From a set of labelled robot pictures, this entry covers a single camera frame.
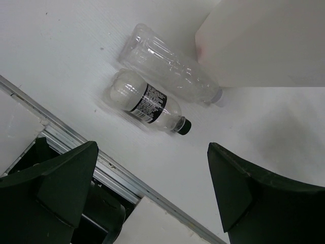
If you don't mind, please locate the white plastic bin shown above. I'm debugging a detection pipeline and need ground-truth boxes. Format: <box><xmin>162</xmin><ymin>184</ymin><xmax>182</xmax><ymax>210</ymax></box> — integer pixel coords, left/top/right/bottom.
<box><xmin>195</xmin><ymin>1</ymin><xmax>324</xmax><ymax>87</ymax></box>

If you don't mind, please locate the black label small plastic bottle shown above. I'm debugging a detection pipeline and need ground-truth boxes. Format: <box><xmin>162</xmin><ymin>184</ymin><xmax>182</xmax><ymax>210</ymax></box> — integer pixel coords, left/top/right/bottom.
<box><xmin>104</xmin><ymin>69</ymin><xmax>191</xmax><ymax>135</ymax></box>

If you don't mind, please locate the aluminium table edge rail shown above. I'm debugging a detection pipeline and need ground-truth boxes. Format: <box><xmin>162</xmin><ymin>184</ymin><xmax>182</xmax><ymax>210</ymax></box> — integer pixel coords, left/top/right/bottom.
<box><xmin>1</xmin><ymin>76</ymin><xmax>225</xmax><ymax>243</ymax></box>

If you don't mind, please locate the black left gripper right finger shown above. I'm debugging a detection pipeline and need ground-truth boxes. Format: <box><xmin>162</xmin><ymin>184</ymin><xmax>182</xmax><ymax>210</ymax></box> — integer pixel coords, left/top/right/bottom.
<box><xmin>207</xmin><ymin>142</ymin><xmax>324</xmax><ymax>243</ymax></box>

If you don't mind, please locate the clear unlabeled plastic bottle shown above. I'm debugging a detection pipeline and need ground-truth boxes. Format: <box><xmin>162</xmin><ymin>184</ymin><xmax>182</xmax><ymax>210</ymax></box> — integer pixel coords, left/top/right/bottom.
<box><xmin>118</xmin><ymin>23</ymin><xmax>225</xmax><ymax>107</ymax></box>

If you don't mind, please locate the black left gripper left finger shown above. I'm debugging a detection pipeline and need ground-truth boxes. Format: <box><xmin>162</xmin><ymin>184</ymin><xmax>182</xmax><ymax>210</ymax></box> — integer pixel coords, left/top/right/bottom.
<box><xmin>1</xmin><ymin>141</ymin><xmax>99</xmax><ymax>243</ymax></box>

